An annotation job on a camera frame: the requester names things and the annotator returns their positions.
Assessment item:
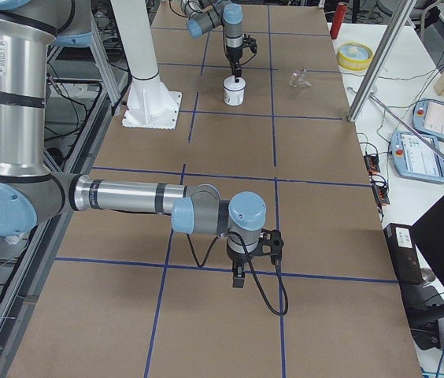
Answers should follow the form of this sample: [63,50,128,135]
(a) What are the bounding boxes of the clear glass funnel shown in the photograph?
[289,68,312,88]

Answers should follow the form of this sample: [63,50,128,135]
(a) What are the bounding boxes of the white enamel mug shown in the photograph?
[224,89,245,106]

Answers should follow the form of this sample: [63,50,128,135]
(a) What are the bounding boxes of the yellow tape roll with dish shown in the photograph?
[336,42,374,71]

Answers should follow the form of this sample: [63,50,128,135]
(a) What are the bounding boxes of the red cylinder tube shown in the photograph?
[330,2,348,39]

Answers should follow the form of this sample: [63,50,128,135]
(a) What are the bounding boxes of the orange black connector block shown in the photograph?
[364,154,380,175]

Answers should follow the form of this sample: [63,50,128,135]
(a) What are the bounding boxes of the black desktop box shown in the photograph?
[383,223,423,285]

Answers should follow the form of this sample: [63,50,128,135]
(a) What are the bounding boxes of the near teach pendant tablet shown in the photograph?
[390,131,444,183]

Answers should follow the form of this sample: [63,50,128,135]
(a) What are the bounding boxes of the teach pendant tablet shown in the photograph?
[412,98,444,142]
[390,131,444,183]

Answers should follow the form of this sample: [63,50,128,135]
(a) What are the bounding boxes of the far teach pendant tablet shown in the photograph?
[412,98,444,142]

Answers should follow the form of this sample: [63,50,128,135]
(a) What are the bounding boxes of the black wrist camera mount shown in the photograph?
[251,228,284,266]

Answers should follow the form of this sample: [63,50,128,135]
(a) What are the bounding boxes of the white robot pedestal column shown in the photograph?
[111,0,182,130]

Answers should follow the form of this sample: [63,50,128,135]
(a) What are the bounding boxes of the aluminium frame post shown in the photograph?
[347,0,416,123]

